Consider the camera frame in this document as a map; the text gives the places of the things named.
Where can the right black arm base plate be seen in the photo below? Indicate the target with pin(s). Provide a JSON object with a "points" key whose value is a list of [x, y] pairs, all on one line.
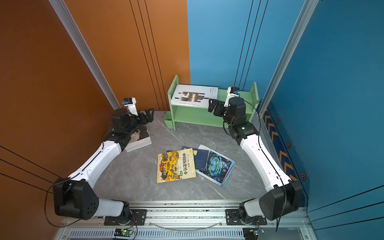
{"points": [[239, 217]]}

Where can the dark blue circle-cover book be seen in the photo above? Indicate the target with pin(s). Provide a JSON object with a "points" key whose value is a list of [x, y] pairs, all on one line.
{"points": [[213, 165]]}

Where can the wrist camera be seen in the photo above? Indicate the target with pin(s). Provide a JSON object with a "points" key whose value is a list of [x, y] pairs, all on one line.
{"points": [[130, 105], [232, 92]]}

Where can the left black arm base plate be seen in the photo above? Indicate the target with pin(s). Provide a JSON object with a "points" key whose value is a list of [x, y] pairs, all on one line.
{"points": [[132, 217]]}

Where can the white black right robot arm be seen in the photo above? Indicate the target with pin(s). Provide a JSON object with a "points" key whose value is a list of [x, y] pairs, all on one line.
{"points": [[283, 195]]}

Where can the white book with brown pattern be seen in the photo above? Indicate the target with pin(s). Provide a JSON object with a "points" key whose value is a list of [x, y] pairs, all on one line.
{"points": [[193, 96]]}

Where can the green circuit board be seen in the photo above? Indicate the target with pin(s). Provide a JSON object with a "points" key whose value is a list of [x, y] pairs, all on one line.
{"points": [[252, 233], [123, 234]]}

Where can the yellow illustrated Chinese book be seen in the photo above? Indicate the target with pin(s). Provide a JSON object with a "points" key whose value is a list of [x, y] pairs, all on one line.
{"points": [[176, 165]]}

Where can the green wooden two-tier shelf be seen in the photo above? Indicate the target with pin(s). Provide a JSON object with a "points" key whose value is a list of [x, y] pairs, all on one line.
{"points": [[242, 107]]}

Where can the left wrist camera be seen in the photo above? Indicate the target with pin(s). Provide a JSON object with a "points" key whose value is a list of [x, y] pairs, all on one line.
{"points": [[130, 105]]}

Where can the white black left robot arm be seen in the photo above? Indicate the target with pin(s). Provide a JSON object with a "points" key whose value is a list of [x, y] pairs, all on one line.
{"points": [[74, 196]]}

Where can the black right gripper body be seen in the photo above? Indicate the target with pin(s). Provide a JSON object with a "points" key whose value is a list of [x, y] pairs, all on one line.
{"points": [[221, 111]]}

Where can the aluminium mounting rail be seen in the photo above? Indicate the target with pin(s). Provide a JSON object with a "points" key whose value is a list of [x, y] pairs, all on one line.
{"points": [[193, 214]]}

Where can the left green circuit board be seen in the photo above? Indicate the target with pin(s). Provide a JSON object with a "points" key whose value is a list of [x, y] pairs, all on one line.
{"points": [[123, 234]]}

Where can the right green circuit board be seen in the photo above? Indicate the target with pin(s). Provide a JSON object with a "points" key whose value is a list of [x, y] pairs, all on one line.
{"points": [[252, 233]]}

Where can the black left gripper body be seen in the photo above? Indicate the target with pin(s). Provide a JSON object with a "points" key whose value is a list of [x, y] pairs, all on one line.
{"points": [[144, 121]]}

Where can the white LOVER book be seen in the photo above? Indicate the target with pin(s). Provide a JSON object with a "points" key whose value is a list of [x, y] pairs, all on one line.
{"points": [[139, 138]]}

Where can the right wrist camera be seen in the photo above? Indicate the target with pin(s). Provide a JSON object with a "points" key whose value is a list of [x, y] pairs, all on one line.
{"points": [[232, 92]]}

